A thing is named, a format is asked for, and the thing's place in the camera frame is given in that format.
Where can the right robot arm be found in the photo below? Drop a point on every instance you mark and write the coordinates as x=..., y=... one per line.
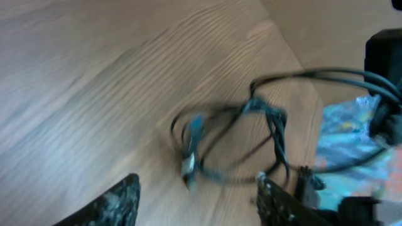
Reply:
x=383, y=57

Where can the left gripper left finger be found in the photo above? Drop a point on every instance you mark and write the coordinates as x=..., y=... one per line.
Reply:
x=118, y=206

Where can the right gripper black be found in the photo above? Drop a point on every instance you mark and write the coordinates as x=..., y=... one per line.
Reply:
x=386, y=122

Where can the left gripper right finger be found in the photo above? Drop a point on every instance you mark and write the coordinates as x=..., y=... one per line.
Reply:
x=277, y=208

